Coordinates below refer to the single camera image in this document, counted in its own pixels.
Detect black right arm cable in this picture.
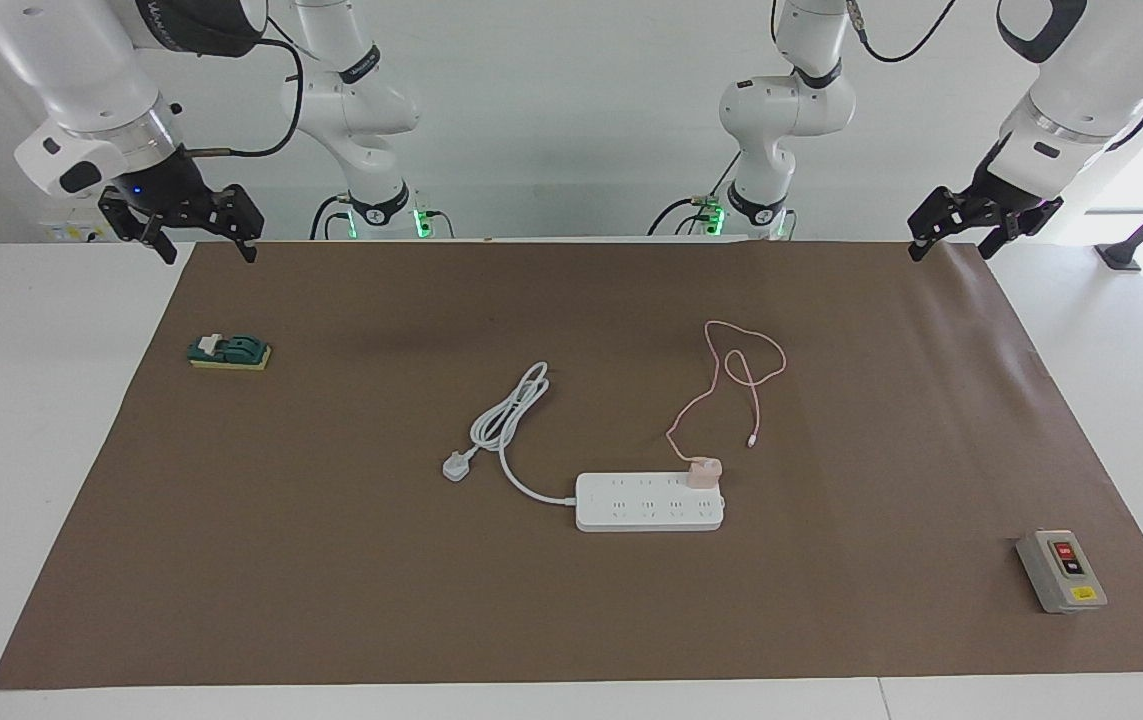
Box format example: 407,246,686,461
176,14,308,161

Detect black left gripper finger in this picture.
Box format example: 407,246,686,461
907,186,974,264
977,204,1034,259

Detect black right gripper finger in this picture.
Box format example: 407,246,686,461
212,183,266,265
98,191,179,267

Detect pink charging cable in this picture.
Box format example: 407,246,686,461
665,320,788,471

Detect brown paper table mat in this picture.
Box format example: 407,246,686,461
0,240,1143,691

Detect white socket yellow label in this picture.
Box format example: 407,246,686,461
39,220,114,245

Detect grey on-off switch box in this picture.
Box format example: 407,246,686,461
1016,528,1109,615

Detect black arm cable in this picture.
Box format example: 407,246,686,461
845,0,1143,153
176,14,308,161

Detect white power strip with cord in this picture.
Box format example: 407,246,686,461
442,361,727,534

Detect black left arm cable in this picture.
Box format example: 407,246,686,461
845,0,1143,153

